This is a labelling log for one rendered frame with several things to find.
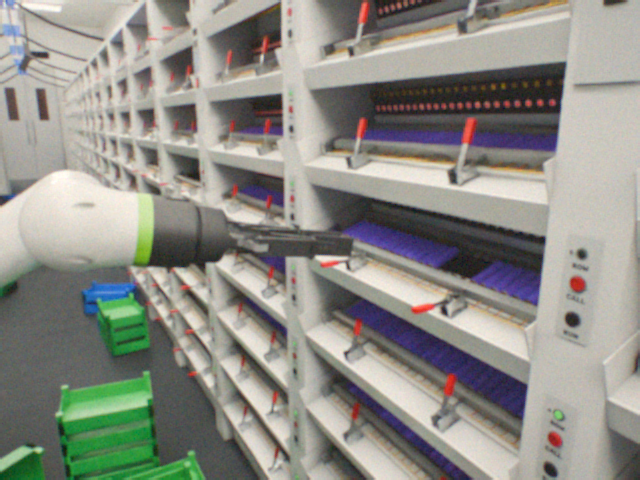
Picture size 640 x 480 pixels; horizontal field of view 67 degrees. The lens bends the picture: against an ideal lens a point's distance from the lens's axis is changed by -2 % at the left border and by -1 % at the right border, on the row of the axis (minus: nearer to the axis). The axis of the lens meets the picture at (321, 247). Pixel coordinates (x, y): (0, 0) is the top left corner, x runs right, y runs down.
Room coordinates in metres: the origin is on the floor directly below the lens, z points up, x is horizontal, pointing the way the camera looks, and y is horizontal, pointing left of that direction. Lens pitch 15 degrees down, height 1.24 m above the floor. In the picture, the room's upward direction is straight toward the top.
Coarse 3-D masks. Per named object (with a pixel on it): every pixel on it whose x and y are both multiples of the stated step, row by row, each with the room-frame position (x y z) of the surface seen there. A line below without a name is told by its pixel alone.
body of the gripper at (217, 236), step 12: (204, 216) 0.61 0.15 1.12; (216, 216) 0.61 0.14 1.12; (204, 228) 0.60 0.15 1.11; (216, 228) 0.60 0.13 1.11; (228, 228) 0.64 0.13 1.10; (204, 240) 0.59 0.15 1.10; (216, 240) 0.60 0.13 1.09; (228, 240) 0.61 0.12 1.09; (252, 240) 0.63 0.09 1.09; (204, 252) 0.60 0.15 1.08; (216, 252) 0.60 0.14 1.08
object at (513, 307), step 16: (368, 256) 0.94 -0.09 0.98; (384, 256) 0.89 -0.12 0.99; (400, 272) 0.84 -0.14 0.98; (416, 272) 0.81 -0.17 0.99; (432, 272) 0.78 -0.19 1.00; (448, 288) 0.74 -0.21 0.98; (464, 288) 0.71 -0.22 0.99; (480, 288) 0.69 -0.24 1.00; (496, 304) 0.66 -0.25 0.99; (512, 304) 0.63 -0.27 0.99; (528, 304) 0.62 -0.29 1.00; (528, 320) 0.61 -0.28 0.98
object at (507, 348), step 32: (320, 224) 1.09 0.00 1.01; (352, 224) 1.13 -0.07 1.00; (448, 224) 0.91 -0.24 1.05; (320, 256) 1.02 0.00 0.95; (352, 288) 0.92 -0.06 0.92; (384, 288) 0.82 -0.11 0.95; (416, 288) 0.79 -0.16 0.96; (416, 320) 0.75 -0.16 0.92; (448, 320) 0.68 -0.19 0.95; (480, 320) 0.65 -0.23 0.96; (480, 352) 0.63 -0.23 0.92; (512, 352) 0.57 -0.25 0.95
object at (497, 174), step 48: (384, 96) 1.08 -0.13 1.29; (432, 96) 0.95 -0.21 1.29; (480, 96) 0.85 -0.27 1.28; (528, 96) 0.77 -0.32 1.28; (336, 144) 1.07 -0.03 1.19; (384, 144) 0.93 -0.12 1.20; (432, 144) 0.83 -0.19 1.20; (480, 144) 0.78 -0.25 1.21; (528, 144) 0.71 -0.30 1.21; (384, 192) 0.83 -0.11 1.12; (432, 192) 0.72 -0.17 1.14; (480, 192) 0.64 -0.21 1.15; (528, 192) 0.59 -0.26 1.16
